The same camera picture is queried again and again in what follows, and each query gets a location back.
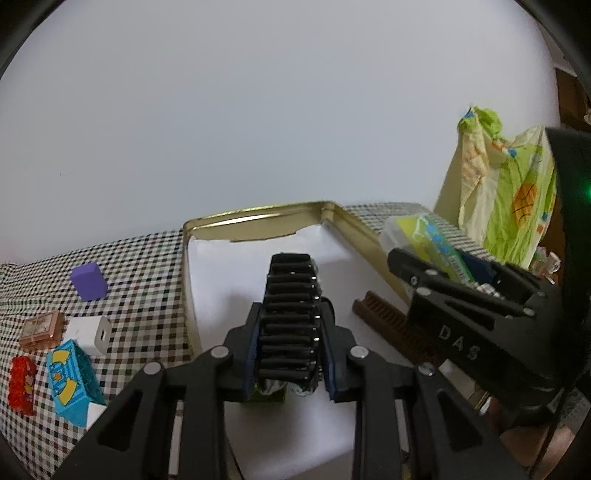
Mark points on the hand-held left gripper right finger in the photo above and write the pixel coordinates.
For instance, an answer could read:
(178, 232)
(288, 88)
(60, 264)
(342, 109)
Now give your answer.
(330, 364)

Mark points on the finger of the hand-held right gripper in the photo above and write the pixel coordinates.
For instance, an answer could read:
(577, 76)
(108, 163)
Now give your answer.
(478, 267)
(415, 270)

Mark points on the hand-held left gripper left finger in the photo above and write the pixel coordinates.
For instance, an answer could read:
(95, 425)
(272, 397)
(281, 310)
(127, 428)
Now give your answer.
(251, 355)

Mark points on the green white tissue packet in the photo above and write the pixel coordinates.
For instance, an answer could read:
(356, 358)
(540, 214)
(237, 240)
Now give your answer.
(425, 235)

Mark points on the black ribbed plastic clip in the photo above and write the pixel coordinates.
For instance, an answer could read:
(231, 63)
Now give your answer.
(288, 323)

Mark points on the brown comb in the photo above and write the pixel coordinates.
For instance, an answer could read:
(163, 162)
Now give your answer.
(379, 310)

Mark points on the gold metal tin box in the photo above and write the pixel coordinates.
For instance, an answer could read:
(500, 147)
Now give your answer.
(258, 214)

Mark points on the purple block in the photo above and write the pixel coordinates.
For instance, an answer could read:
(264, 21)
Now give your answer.
(88, 281)

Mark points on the blue yellow toy block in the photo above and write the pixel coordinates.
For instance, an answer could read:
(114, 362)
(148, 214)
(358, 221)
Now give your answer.
(71, 383)

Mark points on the pink toy block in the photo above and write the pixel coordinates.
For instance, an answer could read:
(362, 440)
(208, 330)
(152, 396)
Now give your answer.
(41, 328)

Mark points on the person's right forearm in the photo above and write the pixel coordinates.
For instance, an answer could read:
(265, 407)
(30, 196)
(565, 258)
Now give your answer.
(521, 445)

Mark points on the white paper liner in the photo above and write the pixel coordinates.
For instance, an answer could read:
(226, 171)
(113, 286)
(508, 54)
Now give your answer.
(221, 277)

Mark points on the green printed cloth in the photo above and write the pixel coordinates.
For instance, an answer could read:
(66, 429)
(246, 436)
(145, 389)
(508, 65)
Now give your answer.
(508, 184)

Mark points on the white cube charger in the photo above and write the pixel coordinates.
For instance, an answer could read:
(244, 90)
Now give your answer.
(85, 333)

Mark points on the brown wooden furniture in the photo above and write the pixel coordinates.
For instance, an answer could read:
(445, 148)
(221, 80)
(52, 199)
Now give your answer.
(572, 97)

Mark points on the red toy brick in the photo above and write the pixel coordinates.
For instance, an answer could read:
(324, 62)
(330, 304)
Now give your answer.
(22, 383)

